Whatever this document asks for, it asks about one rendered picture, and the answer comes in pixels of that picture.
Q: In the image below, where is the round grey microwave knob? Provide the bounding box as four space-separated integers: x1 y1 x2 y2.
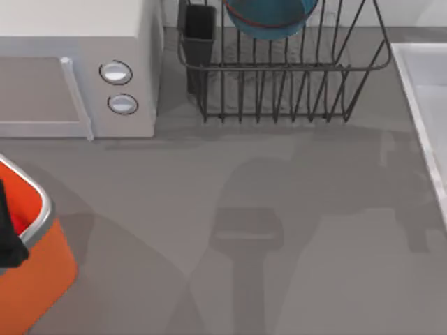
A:
98 59 133 86
106 93 140 116

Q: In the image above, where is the black cutlery holder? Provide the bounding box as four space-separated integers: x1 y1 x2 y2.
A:
177 1 217 95

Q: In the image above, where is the pale microwave oven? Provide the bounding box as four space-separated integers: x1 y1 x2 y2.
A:
0 0 165 141

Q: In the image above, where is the blue bowl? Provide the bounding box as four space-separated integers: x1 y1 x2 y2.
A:
223 0 320 40

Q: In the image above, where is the microwave oven door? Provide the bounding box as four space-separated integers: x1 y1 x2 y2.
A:
0 56 92 137

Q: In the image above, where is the orange bin with metal rim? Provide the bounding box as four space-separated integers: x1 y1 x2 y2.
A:
0 153 80 335

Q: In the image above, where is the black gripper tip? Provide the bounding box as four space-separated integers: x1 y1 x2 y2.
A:
0 178 30 269

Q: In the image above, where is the dark wire dish rack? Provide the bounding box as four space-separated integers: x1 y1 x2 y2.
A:
176 0 392 124

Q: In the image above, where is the pale microwave door handle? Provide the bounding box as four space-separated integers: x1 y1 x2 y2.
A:
59 57 95 142

